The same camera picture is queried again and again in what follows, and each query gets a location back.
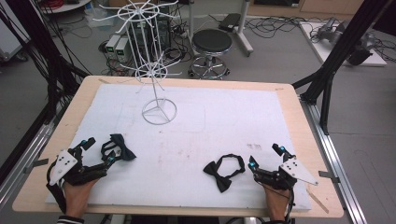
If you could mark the black metal frame strut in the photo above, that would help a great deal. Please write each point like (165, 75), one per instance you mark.
(56, 68)
(336, 59)

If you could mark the aluminium rail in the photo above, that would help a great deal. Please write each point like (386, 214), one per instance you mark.
(37, 140)
(330, 149)

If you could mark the black bow tie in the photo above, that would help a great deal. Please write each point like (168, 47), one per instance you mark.
(124, 149)
(219, 179)

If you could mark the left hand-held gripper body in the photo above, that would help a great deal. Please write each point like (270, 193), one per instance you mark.
(70, 163)

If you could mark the person's dark clothing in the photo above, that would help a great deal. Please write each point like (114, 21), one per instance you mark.
(174, 221)

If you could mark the grey power supply unit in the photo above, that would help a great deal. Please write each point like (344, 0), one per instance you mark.
(123, 51)
(111, 45)

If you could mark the person's right hand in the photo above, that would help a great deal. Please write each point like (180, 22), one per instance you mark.
(277, 202)

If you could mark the grey robot device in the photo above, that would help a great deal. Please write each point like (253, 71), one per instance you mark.
(330, 29)

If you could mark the white round table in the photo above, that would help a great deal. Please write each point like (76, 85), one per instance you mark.
(68, 7)

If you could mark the clear plastic bag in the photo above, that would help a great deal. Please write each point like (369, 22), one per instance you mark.
(99, 15)

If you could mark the black round stool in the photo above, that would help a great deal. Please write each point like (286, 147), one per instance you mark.
(211, 40)

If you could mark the beige tape strip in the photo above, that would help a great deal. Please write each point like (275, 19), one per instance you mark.
(317, 200)

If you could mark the black equipment case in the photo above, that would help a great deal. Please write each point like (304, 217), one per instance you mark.
(162, 34)

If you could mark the white floor platform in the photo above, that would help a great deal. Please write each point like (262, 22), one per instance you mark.
(323, 53)

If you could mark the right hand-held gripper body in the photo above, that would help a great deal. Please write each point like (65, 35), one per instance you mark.
(295, 171)

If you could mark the grey metal clamp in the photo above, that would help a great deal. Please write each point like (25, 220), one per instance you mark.
(328, 176)
(35, 164)

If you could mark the black box on stand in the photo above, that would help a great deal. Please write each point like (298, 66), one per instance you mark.
(229, 21)

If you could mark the person's left hand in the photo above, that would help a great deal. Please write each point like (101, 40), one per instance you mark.
(77, 197)

